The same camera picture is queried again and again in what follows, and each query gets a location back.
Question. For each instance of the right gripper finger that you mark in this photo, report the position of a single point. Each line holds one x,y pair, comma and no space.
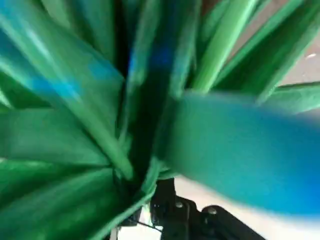
185,225

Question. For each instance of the red tulip bouquet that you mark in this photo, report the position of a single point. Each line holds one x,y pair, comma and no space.
75,137

